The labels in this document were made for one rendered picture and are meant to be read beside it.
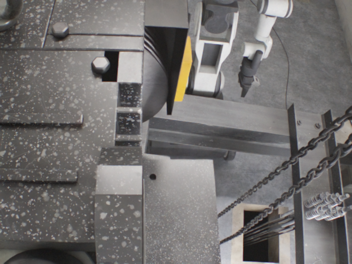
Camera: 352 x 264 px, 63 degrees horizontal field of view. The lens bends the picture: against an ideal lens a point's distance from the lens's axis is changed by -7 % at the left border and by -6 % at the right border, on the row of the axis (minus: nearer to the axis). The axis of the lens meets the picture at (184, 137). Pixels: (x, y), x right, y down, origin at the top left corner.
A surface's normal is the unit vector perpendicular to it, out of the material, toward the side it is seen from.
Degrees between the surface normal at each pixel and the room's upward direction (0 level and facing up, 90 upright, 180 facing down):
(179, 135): 0
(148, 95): 90
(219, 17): 90
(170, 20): 0
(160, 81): 90
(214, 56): 80
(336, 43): 0
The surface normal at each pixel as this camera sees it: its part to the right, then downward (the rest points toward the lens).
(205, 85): 0.06, 0.65
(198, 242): 0.14, -0.43
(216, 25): 0.00, 0.90
